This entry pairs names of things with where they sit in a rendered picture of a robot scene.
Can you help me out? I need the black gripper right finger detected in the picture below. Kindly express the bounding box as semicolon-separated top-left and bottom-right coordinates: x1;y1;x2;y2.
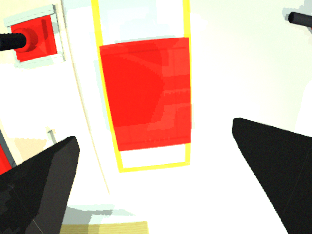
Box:
231;117;312;234

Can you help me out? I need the yellow rectangular outline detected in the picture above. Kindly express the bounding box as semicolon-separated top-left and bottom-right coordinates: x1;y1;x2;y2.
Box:
91;0;192;173

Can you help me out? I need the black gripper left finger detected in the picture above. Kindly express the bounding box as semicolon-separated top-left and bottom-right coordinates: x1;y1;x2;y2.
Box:
0;136;80;234

